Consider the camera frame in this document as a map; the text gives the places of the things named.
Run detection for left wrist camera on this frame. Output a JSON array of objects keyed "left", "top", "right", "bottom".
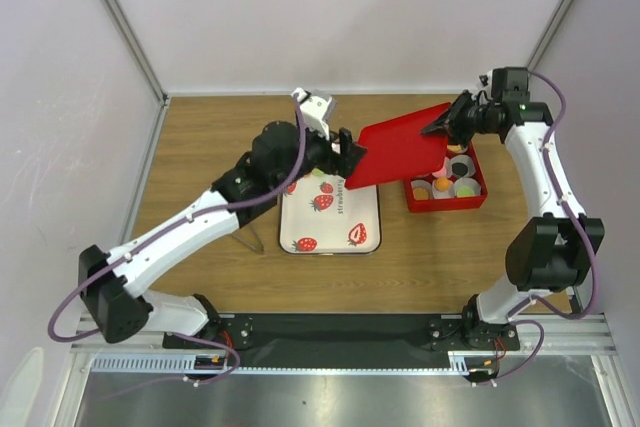
[{"left": 290, "top": 87, "right": 336, "bottom": 140}]

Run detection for white strawberry tray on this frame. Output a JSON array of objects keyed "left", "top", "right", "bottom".
[{"left": 279, "top": 169, "right": 382, "bottom": 255}]

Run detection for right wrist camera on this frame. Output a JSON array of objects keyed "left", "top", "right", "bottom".
[{"left": 476, "top": 67, "right": 530, "bottom": 103}]

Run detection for red cookie box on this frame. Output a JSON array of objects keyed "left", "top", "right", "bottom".
[{"left": 403, "top": 144, "right": 488, "bottom": 213}]

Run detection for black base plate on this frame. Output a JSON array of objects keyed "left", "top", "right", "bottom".
[{"left": 164, "top": 312, "right": 521, "bottom": 369}]

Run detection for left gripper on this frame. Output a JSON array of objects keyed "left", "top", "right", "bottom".
[{"left": 272, "top": 120, "right": 366, "bottom": 194}]

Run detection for black cookie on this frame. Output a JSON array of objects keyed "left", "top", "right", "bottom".
[{"left": 451, "top": 162, "right": 469, "bottom": 178}]

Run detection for metal serving tongs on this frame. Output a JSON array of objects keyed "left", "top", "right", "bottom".
[{"left": 231, "top": 225, "right": 265, "bottom": 255}]

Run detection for white paper cup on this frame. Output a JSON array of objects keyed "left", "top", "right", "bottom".
[
  {"left": 450, "top": 154, "right": 476, "bottom": 178},
  {"left": 432, "top": 157, "right": 451, "bottom": 179},
  {"left": 447, "top": 144, "right": 468, "bottom": 155},
  {"left": 411, "top": 178, "right": 432, "bottom": 201},
  {"left": 453, "top": 177, "right": 482, "bottom": 198},
  {"left": 432, "top": 178, "right": 455, "bottom": 200}
]

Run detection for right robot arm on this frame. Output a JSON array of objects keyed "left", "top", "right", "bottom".
[{"left": 422, "top": 88, "right": 604, "bottom": 349}]

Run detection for orange swirl cookie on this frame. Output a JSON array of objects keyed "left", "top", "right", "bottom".
[{"left": 432, "top": 177, "right": 451, "bottom": 192}]

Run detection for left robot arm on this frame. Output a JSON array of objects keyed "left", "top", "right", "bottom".
[{"left": 79, "top": 121, "right": 366, "bottom": 347}]

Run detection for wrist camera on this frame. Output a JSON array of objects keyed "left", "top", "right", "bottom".
[
  {"left": 476, "top": 67, "right": 530, "bottom": 103},
  {"left": 290, "top": 87, "right": 336, "bottom": 140}
]

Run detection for left cable duct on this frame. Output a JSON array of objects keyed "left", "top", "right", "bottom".
[{"left": 91, "top": 350, "right": 234, "bottom": 375}]

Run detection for right cable duct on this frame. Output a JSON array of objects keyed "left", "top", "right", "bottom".
[{"left": 448, "top": 350, "right": 528, "bottom": 378}]

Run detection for cable duct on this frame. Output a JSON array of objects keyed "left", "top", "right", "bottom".
[
  {"left": 91, "top": 350, "right": 234, "bottom": 375},
  {"left": 448, "top": 350, "right": 528, "bottom": 378}
]

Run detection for red box lid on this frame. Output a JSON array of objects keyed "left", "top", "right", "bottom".
[{"left": 345, "top": 103, "right": 450, "bottom": 190}]

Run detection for green cookie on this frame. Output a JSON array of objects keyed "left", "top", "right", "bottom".
[{"left": 456, "top": 185, "right": 476, "bottom": 198}]

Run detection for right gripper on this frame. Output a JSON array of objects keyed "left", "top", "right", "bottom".
[{"left": 420, "top": 90, "right": 497, "bottom": 149}]

